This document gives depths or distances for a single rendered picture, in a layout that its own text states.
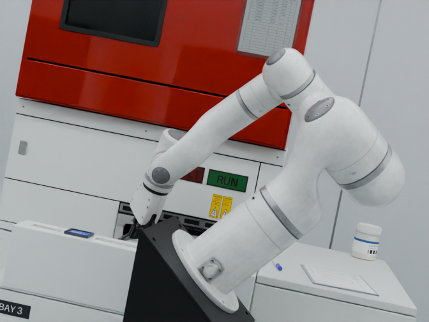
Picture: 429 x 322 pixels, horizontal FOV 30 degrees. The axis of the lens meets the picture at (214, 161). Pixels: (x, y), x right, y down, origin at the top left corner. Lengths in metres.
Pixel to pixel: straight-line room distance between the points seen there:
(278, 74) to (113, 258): 0.54
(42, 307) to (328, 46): 2.36
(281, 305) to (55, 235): 0.52
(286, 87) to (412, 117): 2.11
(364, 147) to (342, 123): 0.06
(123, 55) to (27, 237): 0.74
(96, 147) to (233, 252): 1.02
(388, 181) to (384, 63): 2.40
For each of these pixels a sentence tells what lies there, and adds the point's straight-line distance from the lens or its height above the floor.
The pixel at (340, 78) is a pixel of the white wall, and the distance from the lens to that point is 3.83.
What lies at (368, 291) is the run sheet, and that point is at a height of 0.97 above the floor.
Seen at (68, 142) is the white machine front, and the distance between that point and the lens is 2.43.
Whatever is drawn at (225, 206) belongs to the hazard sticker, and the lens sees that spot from 2.36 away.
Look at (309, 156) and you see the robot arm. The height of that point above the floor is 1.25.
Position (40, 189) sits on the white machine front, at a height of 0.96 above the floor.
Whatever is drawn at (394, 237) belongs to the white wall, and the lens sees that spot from 3.88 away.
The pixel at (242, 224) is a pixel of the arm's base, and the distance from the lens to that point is 1.47.
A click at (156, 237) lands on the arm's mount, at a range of 1.43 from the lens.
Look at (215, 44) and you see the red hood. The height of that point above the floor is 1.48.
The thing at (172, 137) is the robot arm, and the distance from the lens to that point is 2.06.
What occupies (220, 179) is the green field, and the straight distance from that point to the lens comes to 2.35.
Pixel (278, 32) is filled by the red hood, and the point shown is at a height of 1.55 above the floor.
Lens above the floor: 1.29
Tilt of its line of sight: 3 degrees down
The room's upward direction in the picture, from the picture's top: 11 degrees clockwise
